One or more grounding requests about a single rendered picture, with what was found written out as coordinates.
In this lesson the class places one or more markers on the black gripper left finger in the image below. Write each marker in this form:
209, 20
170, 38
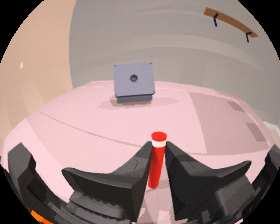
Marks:
124, 186

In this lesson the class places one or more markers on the grey sloped panel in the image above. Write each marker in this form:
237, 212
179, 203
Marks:
133, 82

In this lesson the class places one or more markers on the red peg with white band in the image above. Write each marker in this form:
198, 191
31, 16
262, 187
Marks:
158, 151

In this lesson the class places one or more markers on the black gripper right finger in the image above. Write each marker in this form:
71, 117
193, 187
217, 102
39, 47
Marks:
193, 182

